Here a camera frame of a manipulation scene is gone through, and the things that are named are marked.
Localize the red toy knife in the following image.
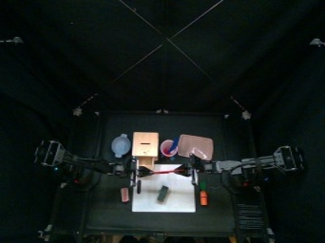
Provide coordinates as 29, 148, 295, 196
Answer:
147, 169, 184, 176

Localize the white cutting board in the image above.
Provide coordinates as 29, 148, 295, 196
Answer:
131, 163, 196, 214

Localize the pale blue bowl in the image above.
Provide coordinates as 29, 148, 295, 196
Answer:
111, 133, 132, 159

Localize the pink toy block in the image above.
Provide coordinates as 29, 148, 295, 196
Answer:
119, 187, 131, 203

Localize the blue toy utensil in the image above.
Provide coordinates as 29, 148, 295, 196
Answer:
169, 137, 180, 153

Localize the wooden box with red front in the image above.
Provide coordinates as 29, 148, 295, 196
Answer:
131, 131, 160, 170

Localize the pink plastic cup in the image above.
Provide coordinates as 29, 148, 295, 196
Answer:
159, 139, 179, 159

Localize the orange toy carrot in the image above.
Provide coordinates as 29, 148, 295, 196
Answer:
199, 181, 210, 207

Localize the black ribbed pad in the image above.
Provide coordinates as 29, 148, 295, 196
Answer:
235, 203, 266, 235

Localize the thin diagonal brace cord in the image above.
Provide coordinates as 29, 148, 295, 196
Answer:
116, 0, 247, 112
77, 0, 224, 110

